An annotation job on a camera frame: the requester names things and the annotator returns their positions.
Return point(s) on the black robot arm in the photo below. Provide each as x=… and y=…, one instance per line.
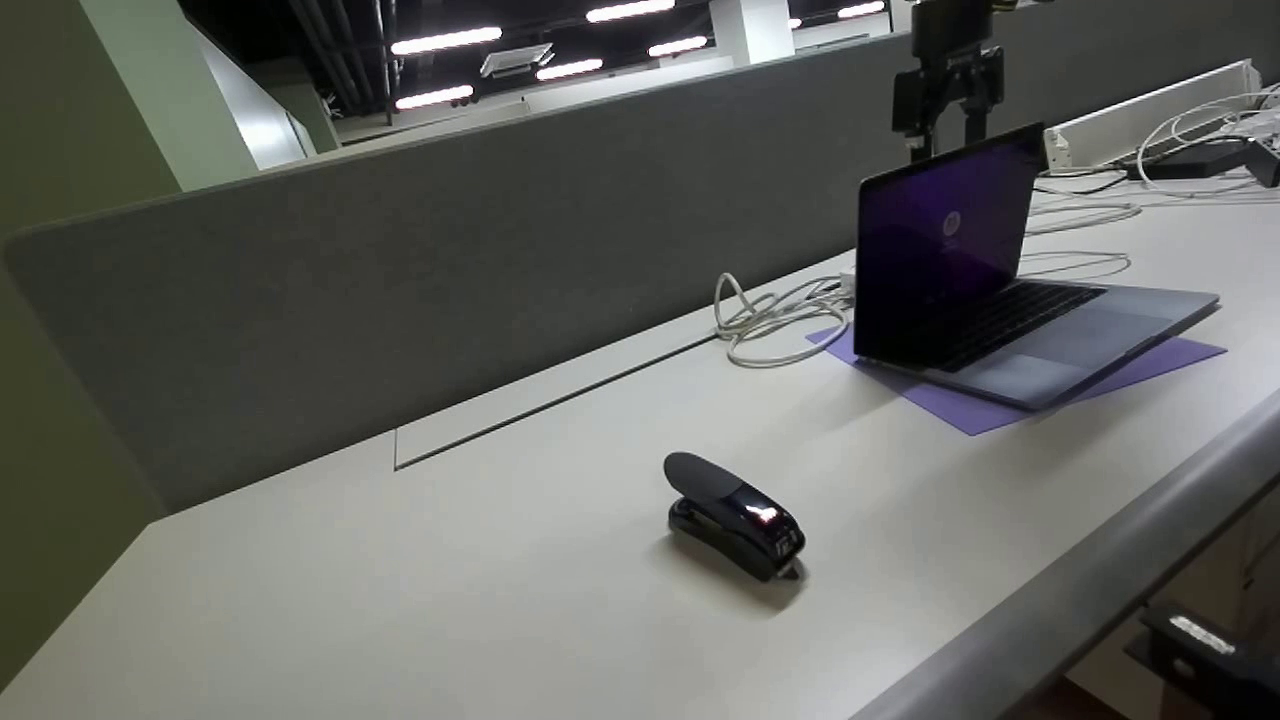
x=951, y=22

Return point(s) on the grey laptop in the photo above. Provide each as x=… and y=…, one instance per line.
x=986, y=281

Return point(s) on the purple paper sheet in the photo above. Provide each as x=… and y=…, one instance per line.
x=974, y=404

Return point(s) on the black stapler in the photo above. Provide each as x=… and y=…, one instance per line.
x=733, y=512

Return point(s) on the white power strip orange switches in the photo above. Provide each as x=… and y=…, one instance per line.
x=1146, y=114

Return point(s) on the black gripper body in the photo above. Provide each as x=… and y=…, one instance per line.
x=951, y=80

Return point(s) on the black power adapter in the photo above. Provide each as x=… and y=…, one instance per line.
x=1186, y=163

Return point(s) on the long ceiling light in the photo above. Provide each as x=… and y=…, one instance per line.
x=446, y=43
x=432, y=98
x=629, y=10
x=570, y=71
x=676, y=45

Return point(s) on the grey desk divider panel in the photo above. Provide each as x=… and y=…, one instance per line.
x=400, y=295

